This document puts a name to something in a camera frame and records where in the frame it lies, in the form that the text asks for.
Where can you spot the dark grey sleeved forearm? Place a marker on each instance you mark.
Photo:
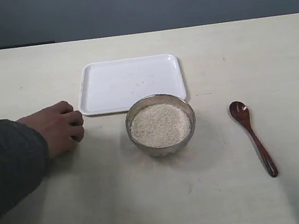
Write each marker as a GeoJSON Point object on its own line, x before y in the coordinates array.
{"type": "Point", "coordinates": [24, 156]}

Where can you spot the white plastic tray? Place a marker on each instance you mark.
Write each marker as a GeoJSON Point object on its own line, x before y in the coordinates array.
{"type": "Point", "coordinates": [114, 86]}

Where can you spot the brown wooden spoon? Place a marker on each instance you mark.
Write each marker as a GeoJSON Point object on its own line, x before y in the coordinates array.
{"type": "Point", "coordinates": [241, 114]}

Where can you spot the steel bowl of rice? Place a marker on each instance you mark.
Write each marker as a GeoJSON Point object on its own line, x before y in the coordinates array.
{"type": "Point", "coordinates": [160, 124]}

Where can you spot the person's bare hand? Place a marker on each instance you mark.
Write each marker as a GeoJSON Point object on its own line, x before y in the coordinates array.
{"type": "Point", "coordinates": [60, 125]}

